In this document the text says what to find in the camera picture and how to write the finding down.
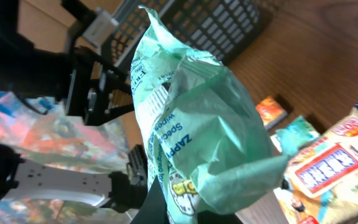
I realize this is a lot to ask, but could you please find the dark grey plastic basket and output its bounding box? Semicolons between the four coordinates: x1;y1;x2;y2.
101;0;272;72

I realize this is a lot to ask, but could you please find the light green snack packet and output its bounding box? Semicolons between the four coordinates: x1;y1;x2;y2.
131;8;289;223

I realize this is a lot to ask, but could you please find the orange snack packet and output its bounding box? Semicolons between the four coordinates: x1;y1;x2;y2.
256;96;288;130

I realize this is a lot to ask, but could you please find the green tissue packet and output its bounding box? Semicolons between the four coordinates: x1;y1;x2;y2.
270;116;320;156

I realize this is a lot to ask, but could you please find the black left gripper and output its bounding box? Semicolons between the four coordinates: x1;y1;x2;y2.
65;47;134;126

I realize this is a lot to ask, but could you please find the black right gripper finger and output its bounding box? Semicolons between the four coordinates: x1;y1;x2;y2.
131;178;170;224

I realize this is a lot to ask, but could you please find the yellow snack bag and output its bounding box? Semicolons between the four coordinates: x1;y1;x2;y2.
274;103;358;224

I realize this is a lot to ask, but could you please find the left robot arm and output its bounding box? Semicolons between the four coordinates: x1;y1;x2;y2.
0;1;147;213

